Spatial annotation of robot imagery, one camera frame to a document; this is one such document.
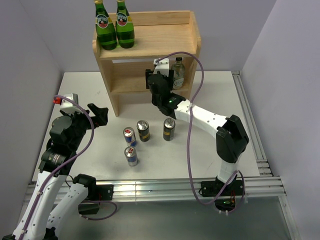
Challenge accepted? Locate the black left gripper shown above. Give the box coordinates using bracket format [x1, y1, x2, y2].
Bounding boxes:
[60, 102, 108, 150]

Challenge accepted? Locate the clear Chang soda bottle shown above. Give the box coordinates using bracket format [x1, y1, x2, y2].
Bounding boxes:
[171, 57, 185, 90]

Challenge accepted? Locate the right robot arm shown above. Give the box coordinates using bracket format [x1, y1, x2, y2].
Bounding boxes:
[145, 69, 250, 195]

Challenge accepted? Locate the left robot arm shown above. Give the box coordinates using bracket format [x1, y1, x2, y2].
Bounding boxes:
[3, 101, 109, 240]

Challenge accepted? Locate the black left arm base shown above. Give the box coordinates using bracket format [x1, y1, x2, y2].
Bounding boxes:
[86, 184, 114, 201]

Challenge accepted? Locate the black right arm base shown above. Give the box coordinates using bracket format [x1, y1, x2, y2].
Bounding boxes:
[198, 179, 245, 197]

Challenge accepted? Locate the wooden shelf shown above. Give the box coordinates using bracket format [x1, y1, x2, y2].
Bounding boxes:
[92, 10, 202, 116]

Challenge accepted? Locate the blue silver energy can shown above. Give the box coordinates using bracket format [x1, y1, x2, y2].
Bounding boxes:
[124, 146, 138, 166]
[123, 127, 137, 147]

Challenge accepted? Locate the black yellow can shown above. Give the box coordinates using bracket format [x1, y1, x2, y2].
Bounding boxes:
[136, 120, 150, 142]
[163, 118, 176, 141]

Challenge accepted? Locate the right green Perrier bottle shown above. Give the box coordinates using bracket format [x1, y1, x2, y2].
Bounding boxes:
[115, 0, 135, 49]

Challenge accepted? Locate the green perrier bottle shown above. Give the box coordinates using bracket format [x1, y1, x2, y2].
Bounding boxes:
[115, 0, 135, 49]
[94, 0, 117, 51]

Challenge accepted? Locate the left green Perrier bottle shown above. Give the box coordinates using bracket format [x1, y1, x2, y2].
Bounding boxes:
[94, 0, 117, 51]

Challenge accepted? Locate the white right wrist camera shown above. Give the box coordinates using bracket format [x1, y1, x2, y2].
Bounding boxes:
[153, 58, 170, 77]

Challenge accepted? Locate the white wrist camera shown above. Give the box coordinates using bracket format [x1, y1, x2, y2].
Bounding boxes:
[53, 93, 82, 115]
[153, 58, 170, 77]

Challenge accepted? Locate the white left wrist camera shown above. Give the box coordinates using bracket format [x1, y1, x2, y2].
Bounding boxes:
[53, 93, 82, 115]

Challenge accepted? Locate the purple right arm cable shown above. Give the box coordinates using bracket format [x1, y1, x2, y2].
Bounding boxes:
[154, 51, 246, 213]

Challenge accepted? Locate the aluminium rail frame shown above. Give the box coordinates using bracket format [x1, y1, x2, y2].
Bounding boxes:
[23, 70, 301, 240]

